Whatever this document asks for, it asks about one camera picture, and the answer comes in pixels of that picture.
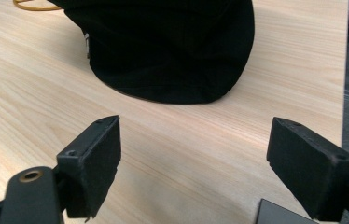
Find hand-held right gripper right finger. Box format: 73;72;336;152
266;117;349;222

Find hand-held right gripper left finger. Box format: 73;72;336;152
56;115;122;219

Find black cap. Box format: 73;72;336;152
47;0;256;105

